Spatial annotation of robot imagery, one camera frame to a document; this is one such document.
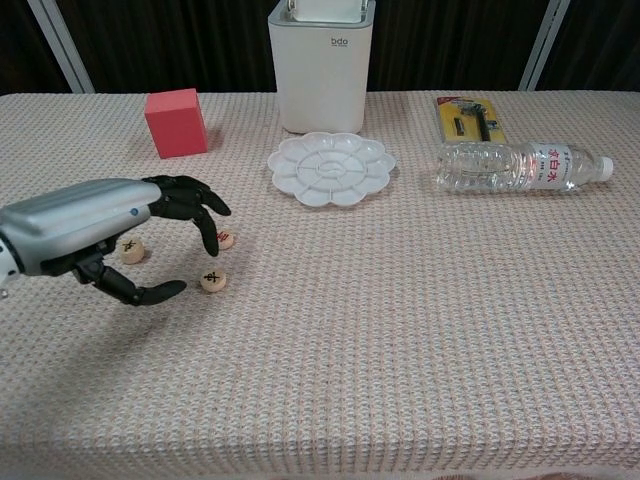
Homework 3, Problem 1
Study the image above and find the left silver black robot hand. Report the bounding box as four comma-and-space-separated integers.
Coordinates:
0, 174, 234, 307

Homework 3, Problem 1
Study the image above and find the wooden chess piece black character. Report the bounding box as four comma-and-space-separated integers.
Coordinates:
117, 236, 146, 258
199, 269, 229, 294

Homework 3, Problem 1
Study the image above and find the red cube block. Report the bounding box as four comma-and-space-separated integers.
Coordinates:
143, 88, 209, 160

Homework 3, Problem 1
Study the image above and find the black pleated curtain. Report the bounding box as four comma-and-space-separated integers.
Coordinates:
0, 0, 640, 96

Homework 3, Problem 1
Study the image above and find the white flower paint palette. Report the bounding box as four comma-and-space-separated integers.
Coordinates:
266, 131, 397, 208

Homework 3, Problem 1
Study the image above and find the white lidded desktop bin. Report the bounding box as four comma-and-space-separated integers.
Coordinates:
267, 0, 377, 135

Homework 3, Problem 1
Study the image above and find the beige woven tablecloth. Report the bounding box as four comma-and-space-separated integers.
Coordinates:
0, 91, 640, 480

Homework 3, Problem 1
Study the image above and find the razor in yellow blister pack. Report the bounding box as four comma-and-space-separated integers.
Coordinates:
432, 96, 510, 146

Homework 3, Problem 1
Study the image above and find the clear plastic water bottle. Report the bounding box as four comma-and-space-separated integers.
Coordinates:
435, 140, 615, 194

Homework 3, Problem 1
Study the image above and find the aluminium frame post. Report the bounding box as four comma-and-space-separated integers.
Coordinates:
26, 0, 96, 95
518, 0, 572, 92

